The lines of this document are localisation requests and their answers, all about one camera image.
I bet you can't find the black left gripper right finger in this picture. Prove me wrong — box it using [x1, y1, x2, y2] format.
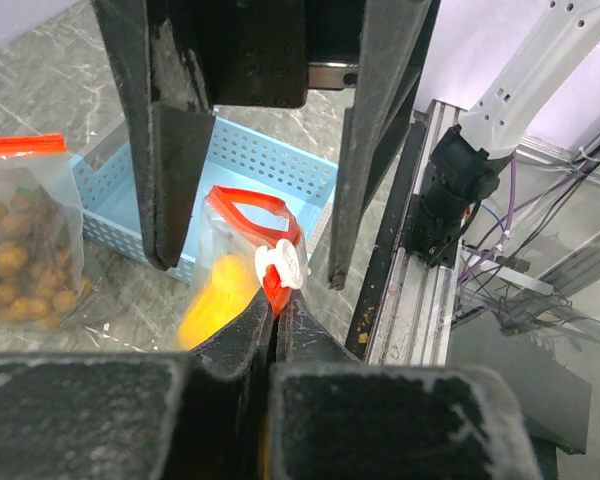
[267, 294, 540, 479]

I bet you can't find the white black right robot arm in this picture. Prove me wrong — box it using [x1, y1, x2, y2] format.
[93, 1, 600, 289]

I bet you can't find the brown longan bunch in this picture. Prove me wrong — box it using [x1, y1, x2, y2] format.
[0, 186, 93, 330]

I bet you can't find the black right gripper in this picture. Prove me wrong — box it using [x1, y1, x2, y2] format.
[93, 1, 440, 290]

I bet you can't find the orange fruit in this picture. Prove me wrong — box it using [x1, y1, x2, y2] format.
[176, 255, 260, 350]

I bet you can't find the light blue plastic basket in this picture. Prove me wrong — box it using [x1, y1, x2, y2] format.
[70, 118, 337, 263]

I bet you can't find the aluminium rail frame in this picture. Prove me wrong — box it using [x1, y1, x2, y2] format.
[344, 99, 600, 366]

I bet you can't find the clear orange zip top bag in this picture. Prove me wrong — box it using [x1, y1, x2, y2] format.
[0, 133, 93, 329]

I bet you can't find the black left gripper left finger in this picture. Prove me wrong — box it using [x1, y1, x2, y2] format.
[0, 295, 274, 479]

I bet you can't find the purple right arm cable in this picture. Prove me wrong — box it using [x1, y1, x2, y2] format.
[457, 149, 600, 289]

